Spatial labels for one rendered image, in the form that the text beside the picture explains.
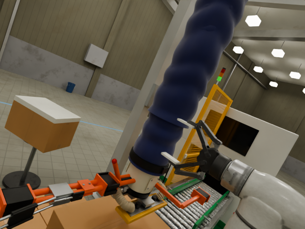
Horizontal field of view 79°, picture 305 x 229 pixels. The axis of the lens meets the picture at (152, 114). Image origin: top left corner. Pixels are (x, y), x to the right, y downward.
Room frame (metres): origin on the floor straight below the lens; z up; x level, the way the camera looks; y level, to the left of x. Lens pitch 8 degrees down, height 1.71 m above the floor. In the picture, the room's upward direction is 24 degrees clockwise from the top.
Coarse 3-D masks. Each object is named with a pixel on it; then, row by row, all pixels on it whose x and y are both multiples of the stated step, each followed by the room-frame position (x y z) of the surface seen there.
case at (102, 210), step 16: (64, 208) 0.89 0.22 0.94; (80, 208) 0.94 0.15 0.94; (96, 208) 0.99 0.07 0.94; (112, 208) 1.05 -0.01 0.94; (48, 224) 0.85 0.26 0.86; (64, 224) 0.80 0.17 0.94; (80, 224) 0.84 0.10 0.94; (96, 224) 0.88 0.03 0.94; (112, 224) 0.93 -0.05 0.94; (128, 224) 0.98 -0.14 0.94; (144, 224) 1.03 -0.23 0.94; (160, 224) 1.09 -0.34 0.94
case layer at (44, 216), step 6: (84, 198) 1.56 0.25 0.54; (42, 204) 1.30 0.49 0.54; (48, 204) 1.32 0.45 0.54; (66, 204) 1.40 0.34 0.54; (72, 204) 1.42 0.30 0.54; (36, 210) 1.22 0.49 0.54; (48, 210) 1.27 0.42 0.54; (36, 216) 1.18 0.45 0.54; (42, 216) 1.20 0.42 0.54; (48, 216) 1.22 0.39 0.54; (0, 222) 1.03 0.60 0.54; (6, 222) 1.05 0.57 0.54; (30, 222) 1.12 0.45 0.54; (36, 222) 1.14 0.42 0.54; (42, 222) 1.16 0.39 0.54; (48, 222) 1.18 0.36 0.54; (6, 228) 1.02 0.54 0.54; (12, 228) 1.03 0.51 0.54; (18, 228) 1.05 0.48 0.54; (24, 228) 1.06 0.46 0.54; (30, 228) 1.08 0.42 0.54; (36, 228) 1.10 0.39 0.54; (42, 228) 1.12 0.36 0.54
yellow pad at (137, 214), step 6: (156, 198) 0.99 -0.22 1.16; (138, 204) 0.86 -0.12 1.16; (156, 204) 0.97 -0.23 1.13; (162, 204) 1.00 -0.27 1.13; (120, 210) 0.81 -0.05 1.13; (138, 210) 0.85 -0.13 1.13; (144, 210) 0.87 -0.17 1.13; (150, 210) 0.90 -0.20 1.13; (126, 216) 0.78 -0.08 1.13; (132, 216) 0.80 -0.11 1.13; (138, 216) 0.82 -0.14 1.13; (126, 222) 0.77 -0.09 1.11
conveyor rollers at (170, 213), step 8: (200, 184) 3.06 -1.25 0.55; (184, 192) 2.54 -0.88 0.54; (208, 192) 2.89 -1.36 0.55; (216, 192) 3.06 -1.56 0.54; (168, 200) 2.16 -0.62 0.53; (184, 200) 2.33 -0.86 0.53; (208, 200) 2.61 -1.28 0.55; (216, 200) 2.72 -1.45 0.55; (224, 200) 2.89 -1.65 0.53; (168, 208) 1.98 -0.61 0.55; (176, 208) 2.09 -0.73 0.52; (184, 208) 2.14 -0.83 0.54; (192, 208) 2.20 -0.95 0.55; (200, 208) 2.30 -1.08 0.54; (208, 208) 2.41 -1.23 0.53; (216, 208) 2.52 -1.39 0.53; (160, 216) 1.80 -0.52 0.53; (168, 216) 1.85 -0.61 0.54; (176, 216) 1.90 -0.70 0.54; (184, 216) 1.96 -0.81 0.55; (192, 216) 2.06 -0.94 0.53; (200, 216) 2.11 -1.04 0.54; (208, 216) 2.22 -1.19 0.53; (168, 224) 1.74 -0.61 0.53; (176, 224) 1.79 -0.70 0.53; (184, 224) 1.84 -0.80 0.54; (192, 224) 1.88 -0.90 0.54; (200, 224) 1.94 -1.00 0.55
